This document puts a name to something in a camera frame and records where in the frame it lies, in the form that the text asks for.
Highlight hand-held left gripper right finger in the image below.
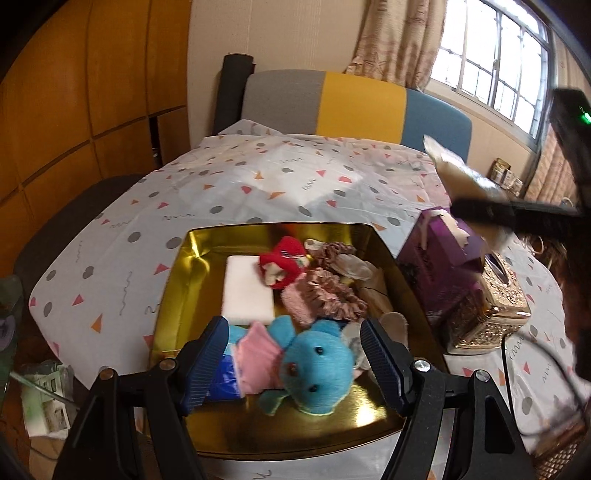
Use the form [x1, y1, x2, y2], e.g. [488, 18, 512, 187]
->
[360, 318, 539, 480]

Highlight white sponge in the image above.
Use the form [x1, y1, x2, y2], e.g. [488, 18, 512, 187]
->
[222, 255, 274, 324]

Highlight wooden wardrobe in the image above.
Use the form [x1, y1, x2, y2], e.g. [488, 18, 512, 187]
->
[0, 0, 192, 217]

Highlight beige patterned curtain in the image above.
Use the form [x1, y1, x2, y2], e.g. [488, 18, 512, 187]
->
[524, 124, 583, 204]
[344, 0, 446, 90]

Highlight green white boxes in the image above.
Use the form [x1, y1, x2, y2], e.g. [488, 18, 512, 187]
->
[21, 362, 75, 437]

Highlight red plush toy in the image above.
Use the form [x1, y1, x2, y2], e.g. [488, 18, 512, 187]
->
[257, 236, 311, 289]

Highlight gold tray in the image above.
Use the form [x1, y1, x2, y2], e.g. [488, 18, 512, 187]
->
[148, 224, 451, 455]

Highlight black upright panel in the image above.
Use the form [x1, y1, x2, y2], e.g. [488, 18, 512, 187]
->
[213, 54, 254, 137]

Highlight blue tissue packet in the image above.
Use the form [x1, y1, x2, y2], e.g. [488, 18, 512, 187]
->
[205, 353, 245, 402]

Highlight white socks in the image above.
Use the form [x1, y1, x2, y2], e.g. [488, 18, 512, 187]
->
[344, 311, 409, 370]

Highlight cluster of small boxes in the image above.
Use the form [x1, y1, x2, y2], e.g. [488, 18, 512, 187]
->
[489, 158, 525, 192]

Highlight large brown satin scrunchie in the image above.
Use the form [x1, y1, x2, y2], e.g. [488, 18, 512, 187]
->
[300, 268, 369, 320]

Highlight barred window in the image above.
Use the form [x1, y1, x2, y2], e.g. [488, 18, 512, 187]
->
[425, 0, 555, 153]

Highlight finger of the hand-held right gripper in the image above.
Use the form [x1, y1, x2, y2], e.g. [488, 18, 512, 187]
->
[450, 196, 583, 241]

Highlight small brown satin scrunchie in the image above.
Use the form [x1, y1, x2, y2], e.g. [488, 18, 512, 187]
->
[305, 239, 357, 269]

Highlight white wet wipes pack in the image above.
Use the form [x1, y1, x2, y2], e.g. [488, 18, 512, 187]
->
[422, 135, 513, 252]

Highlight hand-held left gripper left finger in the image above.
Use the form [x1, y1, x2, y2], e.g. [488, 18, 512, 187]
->
[51, 316, 230, 480]

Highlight grey yellow blue sofa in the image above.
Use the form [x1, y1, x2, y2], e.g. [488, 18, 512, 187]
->
[240, 69, 472, 153]

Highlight pink towel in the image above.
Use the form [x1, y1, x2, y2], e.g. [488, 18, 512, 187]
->
[281, 284, 324, 329]

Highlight golden ornate tissue box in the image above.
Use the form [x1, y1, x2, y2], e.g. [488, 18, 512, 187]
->
[441, 251, 532, 354]

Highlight black cable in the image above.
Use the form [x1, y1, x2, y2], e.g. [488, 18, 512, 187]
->
[501, 335, 585, 437]

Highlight blue plush toy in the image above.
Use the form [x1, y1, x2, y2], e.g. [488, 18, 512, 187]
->
[231, 318, 356, 416]

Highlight rattan chair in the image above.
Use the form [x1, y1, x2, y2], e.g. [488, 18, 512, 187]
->
[531, 415, 587, 480]

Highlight purple tissue box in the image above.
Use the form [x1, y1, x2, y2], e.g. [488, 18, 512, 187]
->
[398, 208, 485, 317]

